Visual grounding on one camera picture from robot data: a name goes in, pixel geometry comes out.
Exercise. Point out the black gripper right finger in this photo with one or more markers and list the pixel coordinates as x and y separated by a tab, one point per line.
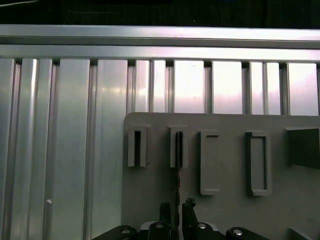
190	225

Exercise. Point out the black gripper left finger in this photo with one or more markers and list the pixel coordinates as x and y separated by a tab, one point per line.
165	225

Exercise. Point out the small white scrap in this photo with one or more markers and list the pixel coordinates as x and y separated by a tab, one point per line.
49	201

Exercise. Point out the grey parts rack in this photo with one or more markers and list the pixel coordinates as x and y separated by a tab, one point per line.
155	180

